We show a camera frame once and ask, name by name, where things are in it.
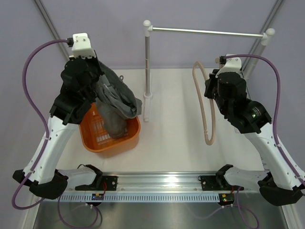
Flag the wooden clothes hanger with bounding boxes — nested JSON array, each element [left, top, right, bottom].
[[192, 61, 217, 146]]

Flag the white metal clothes rack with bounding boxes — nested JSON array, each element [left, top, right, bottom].
[[143, 20, 275, 122]]

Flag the aluminium mounting rail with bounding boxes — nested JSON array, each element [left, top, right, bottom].
[[81, 172, 237, 193]]

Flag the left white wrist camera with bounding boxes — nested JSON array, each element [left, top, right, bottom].
[[71, 33, 97, 59]]

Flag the white slotted cable duct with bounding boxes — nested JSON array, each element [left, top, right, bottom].
[[61, 193, 220, 203]]

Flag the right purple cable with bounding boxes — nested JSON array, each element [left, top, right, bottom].
[[223, 53, 305, 187]]

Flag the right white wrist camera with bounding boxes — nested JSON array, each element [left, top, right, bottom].
[[215, 54, 242, 76]]

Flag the grey shorts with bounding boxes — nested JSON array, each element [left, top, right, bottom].
[[94, 62, 142, 130]]

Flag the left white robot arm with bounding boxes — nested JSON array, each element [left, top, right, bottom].
[[13, 57, 104, 199]]

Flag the orange plastic basket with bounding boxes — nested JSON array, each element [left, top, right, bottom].
[[79, 103, 141, 158]]

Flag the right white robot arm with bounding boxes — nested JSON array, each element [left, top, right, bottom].
[[204, 69, 305, 206]]

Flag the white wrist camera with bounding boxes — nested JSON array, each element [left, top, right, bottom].
[[215, 54, 242, 76], [71, 33, 97, 59]]

